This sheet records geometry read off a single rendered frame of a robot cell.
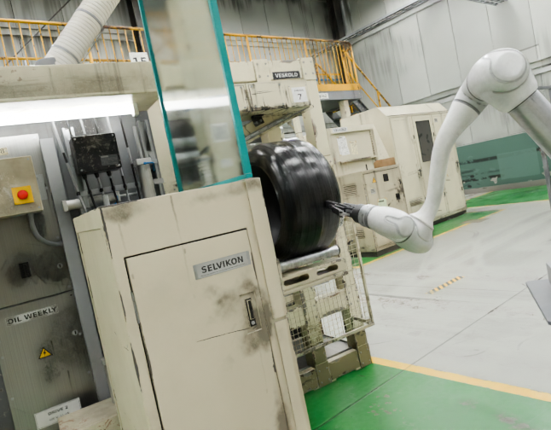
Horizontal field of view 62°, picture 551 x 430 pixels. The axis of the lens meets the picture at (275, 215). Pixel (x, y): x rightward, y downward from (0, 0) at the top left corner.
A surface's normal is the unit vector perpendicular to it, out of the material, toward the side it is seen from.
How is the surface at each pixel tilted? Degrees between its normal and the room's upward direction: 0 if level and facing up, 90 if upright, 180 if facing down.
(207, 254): 90
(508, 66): 83
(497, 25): 90
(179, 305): 90
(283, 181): 75
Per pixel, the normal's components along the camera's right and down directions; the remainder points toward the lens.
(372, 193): 0.61, -0.08
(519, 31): -0.76, 0.19
